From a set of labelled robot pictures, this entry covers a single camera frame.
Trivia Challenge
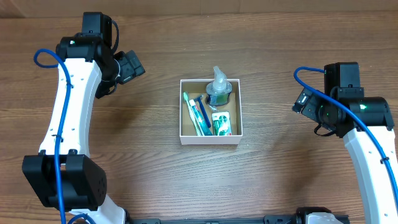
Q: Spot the green white toothbrush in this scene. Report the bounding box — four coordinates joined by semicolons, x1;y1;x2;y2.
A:
183;92;201;136

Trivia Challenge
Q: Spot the blue disposable razor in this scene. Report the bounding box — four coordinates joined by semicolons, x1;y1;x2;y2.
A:
194;95;211;128

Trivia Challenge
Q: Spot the green white packet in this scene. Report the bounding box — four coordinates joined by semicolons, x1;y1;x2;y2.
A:
209;105;233;136

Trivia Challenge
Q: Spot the clear soap pump bottle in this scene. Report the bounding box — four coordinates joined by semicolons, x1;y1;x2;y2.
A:
206;66;233;106

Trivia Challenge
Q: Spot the red green toothpaste tube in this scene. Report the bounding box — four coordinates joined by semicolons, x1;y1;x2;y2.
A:
189;100;213;136

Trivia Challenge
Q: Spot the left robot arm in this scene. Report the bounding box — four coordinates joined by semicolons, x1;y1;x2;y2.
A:
22;35;145;223

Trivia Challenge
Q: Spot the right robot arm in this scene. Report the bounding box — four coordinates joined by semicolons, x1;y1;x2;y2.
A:
292;86;397;223

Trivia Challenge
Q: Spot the white cardboard box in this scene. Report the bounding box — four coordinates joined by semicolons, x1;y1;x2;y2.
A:
179;79;243;145

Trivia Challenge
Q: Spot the right blue cable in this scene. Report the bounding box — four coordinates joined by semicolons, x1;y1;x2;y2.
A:
293;66;398;200

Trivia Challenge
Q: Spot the blue cable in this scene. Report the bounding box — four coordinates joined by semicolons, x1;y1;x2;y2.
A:
33;49;97;224
293;66;398;200

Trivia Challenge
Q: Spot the left blue cable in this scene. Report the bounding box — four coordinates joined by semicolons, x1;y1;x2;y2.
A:
33;49;97;224

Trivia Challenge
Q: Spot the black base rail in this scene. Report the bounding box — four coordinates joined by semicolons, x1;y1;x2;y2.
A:
127;215;320;224

